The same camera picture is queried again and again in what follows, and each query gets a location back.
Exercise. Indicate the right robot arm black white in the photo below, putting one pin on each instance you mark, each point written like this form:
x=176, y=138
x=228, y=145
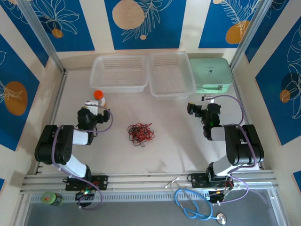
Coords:
x=240, y=150

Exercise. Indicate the orange lid pill bottle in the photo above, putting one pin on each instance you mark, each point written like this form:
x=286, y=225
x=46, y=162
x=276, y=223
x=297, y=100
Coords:
x=99, y=94

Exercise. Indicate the narrow white perforated plastic basket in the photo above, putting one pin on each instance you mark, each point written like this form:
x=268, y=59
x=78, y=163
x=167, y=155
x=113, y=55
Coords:
x=171, y=75

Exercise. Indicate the mint green zipper case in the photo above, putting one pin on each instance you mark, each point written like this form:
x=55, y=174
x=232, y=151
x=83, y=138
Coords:
x=210, y=75

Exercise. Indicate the wide white perforated plastic basket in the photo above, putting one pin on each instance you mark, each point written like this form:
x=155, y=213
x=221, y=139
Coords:
x=120, y=73

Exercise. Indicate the green lid dark jar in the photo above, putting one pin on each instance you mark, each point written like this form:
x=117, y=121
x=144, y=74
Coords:
x=50, y=198

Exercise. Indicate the blue stethoscope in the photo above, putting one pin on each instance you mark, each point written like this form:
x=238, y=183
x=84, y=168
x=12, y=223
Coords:
x=185, y=213

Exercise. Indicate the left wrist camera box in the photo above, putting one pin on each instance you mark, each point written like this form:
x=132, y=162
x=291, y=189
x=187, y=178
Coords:
x=92, y=107

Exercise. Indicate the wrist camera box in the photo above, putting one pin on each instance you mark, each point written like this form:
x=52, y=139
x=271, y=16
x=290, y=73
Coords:
x=208, y=97
x=92, y=107

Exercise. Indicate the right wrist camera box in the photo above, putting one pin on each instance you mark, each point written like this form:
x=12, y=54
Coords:
x=208, y=97

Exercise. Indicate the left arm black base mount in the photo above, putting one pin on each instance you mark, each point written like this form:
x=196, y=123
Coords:
x=101, y=182

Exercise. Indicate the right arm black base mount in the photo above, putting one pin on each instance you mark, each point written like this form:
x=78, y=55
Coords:
x=198, y=180

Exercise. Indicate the aluminium table edge rail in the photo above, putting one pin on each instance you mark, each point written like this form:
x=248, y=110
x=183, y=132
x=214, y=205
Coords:
x=145, y=181

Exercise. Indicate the aluminium frame post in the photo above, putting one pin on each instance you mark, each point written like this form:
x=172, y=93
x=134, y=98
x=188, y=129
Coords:
x=42, y=35
x=249, y=33

